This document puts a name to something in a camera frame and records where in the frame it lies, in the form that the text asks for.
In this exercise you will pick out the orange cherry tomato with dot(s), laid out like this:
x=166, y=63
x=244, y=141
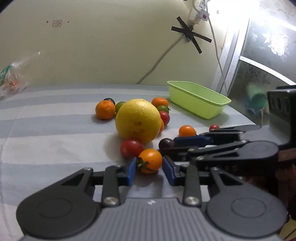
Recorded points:
x=186, y=131
x=150, y=161

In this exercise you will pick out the black tape cross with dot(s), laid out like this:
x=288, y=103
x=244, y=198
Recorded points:
x=179, y=29

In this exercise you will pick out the white power strip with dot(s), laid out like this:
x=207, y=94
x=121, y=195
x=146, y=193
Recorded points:
x=200, y=14

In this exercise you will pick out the small red cherry tomato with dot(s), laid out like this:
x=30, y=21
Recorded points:
x=214, y=127

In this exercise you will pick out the striped grey white bedsheet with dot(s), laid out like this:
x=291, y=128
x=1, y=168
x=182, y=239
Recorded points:
x=57, y=129

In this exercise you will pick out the clear plastic bag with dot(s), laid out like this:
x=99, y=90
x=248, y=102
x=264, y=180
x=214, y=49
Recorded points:
x=13, y=76

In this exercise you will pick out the patterned frosted glass window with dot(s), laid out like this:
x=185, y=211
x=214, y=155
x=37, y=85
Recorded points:
x=266, y=41

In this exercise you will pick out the green cherry tomato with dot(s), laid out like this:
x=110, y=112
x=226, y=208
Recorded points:
x=119, y=106
x=163, y=108

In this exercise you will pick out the light green plastic basket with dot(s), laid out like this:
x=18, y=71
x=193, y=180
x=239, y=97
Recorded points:
x=196, y=104

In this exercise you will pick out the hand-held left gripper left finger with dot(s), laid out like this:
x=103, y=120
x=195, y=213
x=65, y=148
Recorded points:
x=132, y=170

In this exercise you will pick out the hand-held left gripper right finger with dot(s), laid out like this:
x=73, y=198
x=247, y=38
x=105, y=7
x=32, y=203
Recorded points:
x=168, y=171

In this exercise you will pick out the large yellow lemon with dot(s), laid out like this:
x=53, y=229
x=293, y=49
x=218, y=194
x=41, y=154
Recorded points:
x=138, y=120

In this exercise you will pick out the orange mandarin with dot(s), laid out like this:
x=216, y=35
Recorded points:
x=105, y=109
x=160, y=102
x=161, y=127

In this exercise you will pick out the dark purple cherry tomato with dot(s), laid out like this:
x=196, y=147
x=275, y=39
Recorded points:
x=166, y=143
x=109, y=100

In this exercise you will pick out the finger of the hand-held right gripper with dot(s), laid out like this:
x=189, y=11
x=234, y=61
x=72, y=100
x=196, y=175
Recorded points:
x=192, y=141
x=175, y=153

